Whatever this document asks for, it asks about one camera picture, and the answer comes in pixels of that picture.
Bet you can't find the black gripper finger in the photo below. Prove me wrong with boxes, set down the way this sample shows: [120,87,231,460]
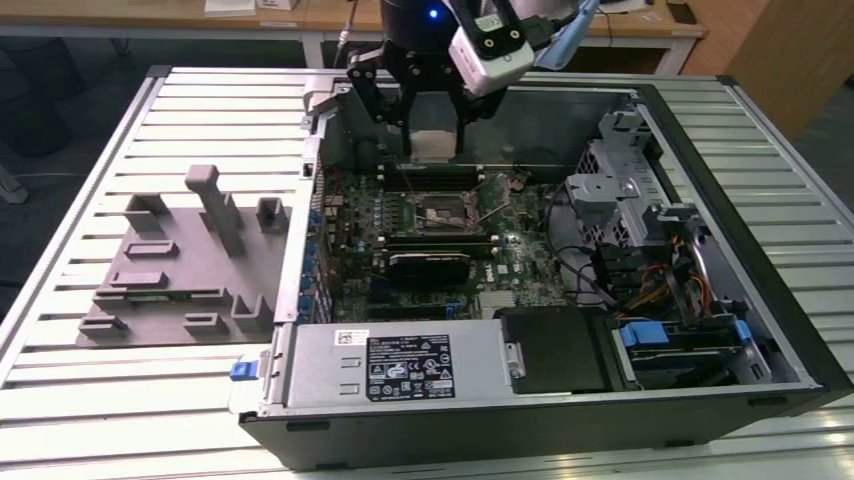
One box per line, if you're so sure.
[450,86,507,152]
[344,42,415,157]

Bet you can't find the silver CPU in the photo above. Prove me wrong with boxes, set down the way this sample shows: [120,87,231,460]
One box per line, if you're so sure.
[407,128,462,164]

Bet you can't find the metal socket cover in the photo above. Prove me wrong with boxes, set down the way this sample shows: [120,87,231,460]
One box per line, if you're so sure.
[474,167,514,226]

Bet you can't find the CPU socket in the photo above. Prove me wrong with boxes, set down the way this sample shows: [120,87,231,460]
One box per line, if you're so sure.
[411,190,487,236]

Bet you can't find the black RAM slot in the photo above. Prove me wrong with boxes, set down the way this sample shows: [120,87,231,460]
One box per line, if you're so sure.
[378,165,487,178]
[382,231,499,247]
[382,243,499,259]
[379,175,487,191]

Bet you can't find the metal drive cage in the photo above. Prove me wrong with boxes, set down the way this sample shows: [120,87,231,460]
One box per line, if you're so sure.
[563,112,675,251]

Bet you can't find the green motherboard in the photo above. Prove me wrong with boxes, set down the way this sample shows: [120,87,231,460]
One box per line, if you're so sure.
[319,159,575,324]

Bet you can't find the wooden desk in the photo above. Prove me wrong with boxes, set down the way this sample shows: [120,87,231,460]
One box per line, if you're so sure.
[0,0,710,76]

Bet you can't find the grey parts rack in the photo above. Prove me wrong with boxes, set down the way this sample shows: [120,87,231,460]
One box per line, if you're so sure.
[73,163,295,349]

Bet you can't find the black disk bay cover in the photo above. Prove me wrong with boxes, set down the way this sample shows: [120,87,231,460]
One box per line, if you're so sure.
[496,305,626,396]

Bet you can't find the black office chair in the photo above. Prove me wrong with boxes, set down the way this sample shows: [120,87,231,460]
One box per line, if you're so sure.
[0,34,92,206]

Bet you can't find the hard disk in blue carrier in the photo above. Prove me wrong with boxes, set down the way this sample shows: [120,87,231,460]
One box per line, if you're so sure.
[616,318,755,392]

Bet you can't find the wooden cabinet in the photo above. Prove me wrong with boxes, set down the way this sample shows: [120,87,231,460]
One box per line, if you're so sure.
[683,0,854,141]

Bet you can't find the green RAM stick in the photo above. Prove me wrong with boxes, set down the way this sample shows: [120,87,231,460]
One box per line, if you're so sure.
[125,292,219,304]

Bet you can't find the silver power supply unit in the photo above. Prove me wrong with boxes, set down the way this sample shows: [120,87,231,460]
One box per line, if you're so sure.
[263,319,519,416]

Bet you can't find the black PC case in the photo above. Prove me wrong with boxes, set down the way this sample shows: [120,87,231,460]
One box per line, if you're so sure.
[225,69,854,471]

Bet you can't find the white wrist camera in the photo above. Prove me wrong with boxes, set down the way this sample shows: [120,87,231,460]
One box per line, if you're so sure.
[447,0,536,97]

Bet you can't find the black cable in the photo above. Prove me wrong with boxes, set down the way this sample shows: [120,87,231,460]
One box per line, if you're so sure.
[542,182,615,307]

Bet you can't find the coloured wire bundle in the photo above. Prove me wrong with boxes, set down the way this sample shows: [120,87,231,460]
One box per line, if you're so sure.
[616,239,712,322]

